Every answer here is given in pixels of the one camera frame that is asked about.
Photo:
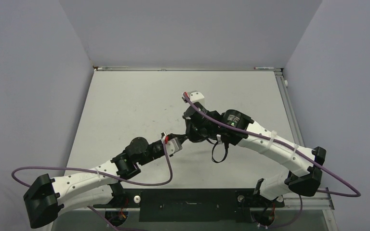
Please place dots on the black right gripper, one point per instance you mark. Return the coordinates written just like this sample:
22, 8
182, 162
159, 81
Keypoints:
192, 135

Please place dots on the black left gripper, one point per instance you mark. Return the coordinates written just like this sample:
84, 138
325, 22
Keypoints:
181, 138

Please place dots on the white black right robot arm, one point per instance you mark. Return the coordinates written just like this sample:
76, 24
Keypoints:
236, 128

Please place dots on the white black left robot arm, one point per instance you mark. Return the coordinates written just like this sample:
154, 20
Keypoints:
47, 198

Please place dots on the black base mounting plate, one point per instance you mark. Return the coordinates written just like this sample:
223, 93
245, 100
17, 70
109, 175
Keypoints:
190, 205

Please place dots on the red white marker pen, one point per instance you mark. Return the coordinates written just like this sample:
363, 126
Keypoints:
264, 68

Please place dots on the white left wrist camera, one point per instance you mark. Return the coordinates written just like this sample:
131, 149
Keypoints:
172, 145

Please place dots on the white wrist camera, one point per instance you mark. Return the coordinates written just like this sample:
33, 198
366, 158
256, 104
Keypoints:
172, 145
194, 99

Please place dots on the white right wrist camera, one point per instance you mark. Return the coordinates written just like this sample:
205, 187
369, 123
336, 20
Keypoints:
194, 99

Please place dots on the aluminium frame rail right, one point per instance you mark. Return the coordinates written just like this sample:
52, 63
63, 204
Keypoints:
282, 85

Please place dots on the aluminium frame rail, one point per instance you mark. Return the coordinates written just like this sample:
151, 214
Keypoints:
132, 68
282, 85
289, 202

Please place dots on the aluminium frame rail back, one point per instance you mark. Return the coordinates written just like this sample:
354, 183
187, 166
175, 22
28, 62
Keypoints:
132, 68

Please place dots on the aluminium frame rail front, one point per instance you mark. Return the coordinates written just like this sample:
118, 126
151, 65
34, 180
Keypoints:
289, 202

